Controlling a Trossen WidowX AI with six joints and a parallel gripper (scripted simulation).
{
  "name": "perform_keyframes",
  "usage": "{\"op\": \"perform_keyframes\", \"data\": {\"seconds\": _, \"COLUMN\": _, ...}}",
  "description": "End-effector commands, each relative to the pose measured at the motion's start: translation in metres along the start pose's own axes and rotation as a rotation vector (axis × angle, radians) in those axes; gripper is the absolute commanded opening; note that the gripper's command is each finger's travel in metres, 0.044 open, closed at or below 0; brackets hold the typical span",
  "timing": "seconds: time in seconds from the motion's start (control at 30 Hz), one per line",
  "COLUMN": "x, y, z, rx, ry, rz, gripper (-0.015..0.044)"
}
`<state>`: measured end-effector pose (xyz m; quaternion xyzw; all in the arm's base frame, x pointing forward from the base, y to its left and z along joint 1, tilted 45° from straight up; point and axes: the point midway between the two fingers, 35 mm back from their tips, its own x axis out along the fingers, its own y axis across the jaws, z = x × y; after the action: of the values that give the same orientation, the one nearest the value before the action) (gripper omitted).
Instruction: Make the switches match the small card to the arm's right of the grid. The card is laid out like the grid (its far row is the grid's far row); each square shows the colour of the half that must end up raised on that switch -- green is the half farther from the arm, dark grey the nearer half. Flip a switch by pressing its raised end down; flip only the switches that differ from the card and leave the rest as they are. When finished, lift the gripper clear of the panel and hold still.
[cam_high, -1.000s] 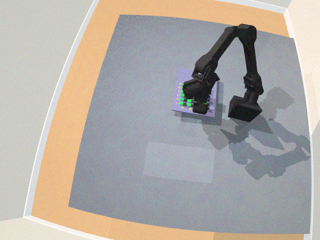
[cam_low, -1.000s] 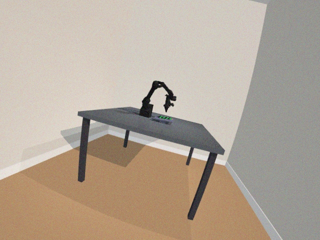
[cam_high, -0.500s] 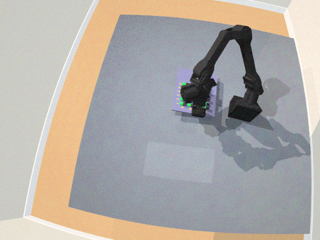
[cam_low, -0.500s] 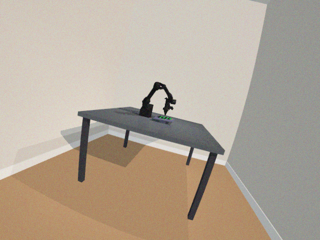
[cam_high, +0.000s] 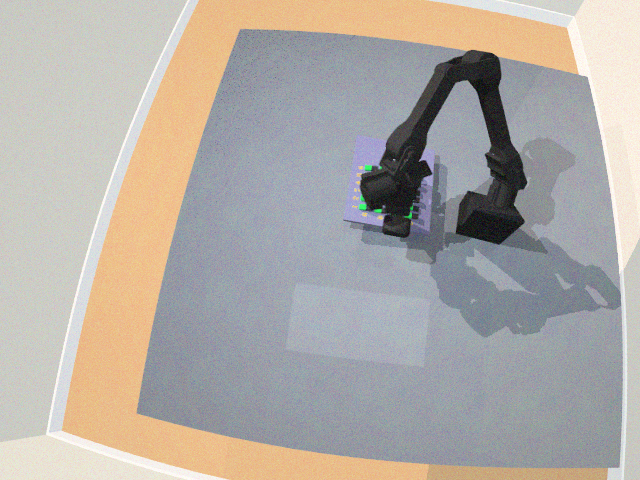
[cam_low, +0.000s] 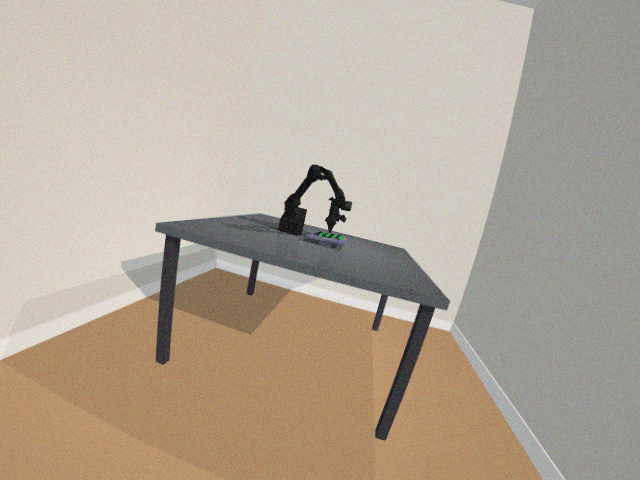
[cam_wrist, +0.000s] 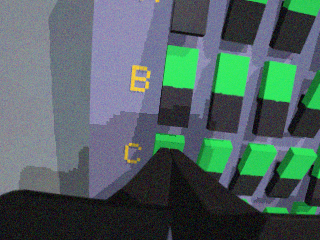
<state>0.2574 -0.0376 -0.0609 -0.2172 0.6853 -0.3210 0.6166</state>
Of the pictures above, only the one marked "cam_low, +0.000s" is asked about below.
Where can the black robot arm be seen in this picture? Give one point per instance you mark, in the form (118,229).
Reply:
(314,174)

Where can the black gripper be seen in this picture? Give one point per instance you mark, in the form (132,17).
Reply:
(331,219)

